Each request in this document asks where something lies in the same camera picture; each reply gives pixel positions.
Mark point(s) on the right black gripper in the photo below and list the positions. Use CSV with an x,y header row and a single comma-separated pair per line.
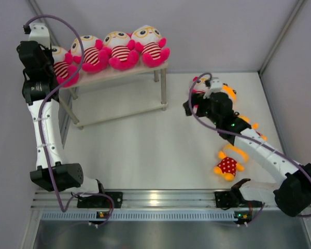
x,y
198,99

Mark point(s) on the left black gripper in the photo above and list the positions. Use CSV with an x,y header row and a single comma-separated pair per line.
x,y
46,51

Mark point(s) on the orange plush top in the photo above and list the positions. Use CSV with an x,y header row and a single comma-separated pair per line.
x,y
229,91

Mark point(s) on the orange plush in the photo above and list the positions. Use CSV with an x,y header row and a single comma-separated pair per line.
x,y
232,159
253,125
229,91

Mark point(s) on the pink panda plush face down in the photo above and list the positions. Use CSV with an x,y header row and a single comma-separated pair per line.
x,y
89,50

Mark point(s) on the pink panda plush with glasses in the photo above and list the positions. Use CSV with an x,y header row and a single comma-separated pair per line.
x,y
151,45

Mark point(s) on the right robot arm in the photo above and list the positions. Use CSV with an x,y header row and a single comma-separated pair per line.
x,y
292,191

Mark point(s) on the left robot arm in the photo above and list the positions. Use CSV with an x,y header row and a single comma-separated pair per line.
x,y
41,93

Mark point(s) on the white two-tier shelf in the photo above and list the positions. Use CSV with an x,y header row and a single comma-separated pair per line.
x,y
113,94

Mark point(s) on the pink panda plush top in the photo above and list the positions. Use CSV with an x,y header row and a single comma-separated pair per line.
x,y
200,86

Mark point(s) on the orange plush middle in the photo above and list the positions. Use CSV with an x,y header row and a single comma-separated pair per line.
x,y
253,125

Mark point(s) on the orange plush bottom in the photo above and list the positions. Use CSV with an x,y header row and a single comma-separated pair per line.
x,y
232,159

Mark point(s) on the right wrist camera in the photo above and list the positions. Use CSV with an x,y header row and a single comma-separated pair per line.
x,y
213,85

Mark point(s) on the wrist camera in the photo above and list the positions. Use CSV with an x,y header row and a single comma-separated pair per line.
x,y
213,85
38,32

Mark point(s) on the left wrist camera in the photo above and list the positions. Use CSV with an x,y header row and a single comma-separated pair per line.
x,y
38,32

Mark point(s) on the right black mount plate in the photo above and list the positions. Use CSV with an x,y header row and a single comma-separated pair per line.
x,y
225,199

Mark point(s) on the black mount plate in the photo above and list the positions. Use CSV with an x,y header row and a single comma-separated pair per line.
x,y
225,199
92,202

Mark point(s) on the aluminium rail base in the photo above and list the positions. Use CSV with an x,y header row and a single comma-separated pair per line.
x,y
144,199

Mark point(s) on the wall corner metal strip right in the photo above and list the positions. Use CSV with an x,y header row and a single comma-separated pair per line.
x,y
286,27

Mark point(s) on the left black mount plate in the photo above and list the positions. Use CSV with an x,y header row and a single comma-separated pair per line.
x,y
92,202

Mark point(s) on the grey slotted cable duct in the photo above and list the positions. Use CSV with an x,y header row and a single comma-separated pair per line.
x,y
121,215

